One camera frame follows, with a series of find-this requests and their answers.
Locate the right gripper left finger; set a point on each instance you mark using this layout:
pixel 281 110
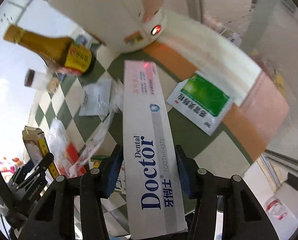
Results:
pixel 95 185

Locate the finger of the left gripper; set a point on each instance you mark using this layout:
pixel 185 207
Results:
pixel 30 179

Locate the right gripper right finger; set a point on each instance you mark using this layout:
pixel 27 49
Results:
pixel 199 184

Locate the clear red plastic snack wrapper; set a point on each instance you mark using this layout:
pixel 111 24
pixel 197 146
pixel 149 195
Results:
pixel 66 157

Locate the white Dental Doctor toothpaste box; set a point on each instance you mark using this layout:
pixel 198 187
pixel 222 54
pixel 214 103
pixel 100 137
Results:
pixel 153 193

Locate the green white medicine sachet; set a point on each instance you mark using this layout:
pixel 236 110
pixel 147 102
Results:
pixel 200 101

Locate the white foil sachet packet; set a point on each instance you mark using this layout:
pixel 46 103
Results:
pixel 96 98

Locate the small green white box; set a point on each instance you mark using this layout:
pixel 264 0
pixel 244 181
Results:
pixel 113 173

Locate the yellow white carton box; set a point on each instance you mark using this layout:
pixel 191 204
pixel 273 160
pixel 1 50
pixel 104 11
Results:
pixel 35 143

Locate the lying clear water bottle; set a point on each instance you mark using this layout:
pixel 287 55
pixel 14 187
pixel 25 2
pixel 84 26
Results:
pixel 275 209

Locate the small clear spice jar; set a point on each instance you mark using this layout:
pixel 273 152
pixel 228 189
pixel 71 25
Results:
pixel 41 81

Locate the brown sauce bottle yellow label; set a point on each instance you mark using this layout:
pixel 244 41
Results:
pixel 60 54

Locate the white rice cooker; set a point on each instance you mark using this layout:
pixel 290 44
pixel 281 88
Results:
pixel 124 26

